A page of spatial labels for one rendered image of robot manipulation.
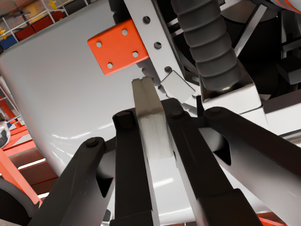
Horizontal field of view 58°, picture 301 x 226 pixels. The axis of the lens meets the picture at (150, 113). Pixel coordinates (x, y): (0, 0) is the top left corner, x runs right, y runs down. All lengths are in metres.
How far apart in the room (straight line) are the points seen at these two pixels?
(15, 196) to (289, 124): 3.80
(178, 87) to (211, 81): 0.24
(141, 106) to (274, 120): 0.19
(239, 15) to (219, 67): 0.70
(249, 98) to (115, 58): 0.28
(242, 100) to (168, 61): 0.24
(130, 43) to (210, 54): 0.25
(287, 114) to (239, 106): 0.07
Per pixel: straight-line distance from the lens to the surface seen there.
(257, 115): 0.27
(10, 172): 4.76
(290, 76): 0.41
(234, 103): 0.26
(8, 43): 5.57
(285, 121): 0.31
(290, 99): 0.32
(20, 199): 3.93
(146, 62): 0.56
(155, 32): 0.46
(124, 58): 0.48
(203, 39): 0.23
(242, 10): 0.94
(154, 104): 0.15
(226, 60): 0.24
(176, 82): 0.48
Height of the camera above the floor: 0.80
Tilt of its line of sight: 21 degrees up
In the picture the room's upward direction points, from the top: 153 degrees clockwise
